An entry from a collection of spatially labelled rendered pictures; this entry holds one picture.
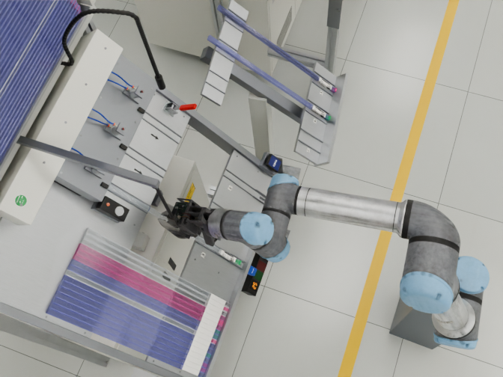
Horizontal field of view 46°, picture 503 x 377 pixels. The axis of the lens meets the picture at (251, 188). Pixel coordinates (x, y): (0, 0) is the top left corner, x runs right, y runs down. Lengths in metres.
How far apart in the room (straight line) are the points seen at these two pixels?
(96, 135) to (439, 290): 0.87
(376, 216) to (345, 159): 1.30
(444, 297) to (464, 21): 2.07
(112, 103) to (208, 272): 0.56
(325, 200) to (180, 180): 0.71
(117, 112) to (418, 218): 0.77
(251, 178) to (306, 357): 0.92
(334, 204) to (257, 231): 0.22
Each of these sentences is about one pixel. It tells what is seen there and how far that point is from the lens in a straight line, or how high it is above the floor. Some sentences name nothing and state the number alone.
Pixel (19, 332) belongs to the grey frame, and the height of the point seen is 0.84.
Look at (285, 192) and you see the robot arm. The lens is 1.48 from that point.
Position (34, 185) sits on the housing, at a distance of 1.38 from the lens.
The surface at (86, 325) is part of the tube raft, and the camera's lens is 1.53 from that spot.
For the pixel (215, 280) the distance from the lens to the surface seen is 1.74.
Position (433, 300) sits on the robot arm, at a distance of 1.38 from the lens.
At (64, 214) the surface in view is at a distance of 1.50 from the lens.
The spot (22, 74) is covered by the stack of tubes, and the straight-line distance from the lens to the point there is 1.30.
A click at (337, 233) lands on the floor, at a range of 2.59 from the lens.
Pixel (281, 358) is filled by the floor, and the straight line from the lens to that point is 2.47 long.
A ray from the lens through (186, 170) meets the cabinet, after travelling 2.04.
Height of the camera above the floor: 2.45
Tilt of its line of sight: 67 degrees down
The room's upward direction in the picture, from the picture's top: 9 degrees counter-clockwise
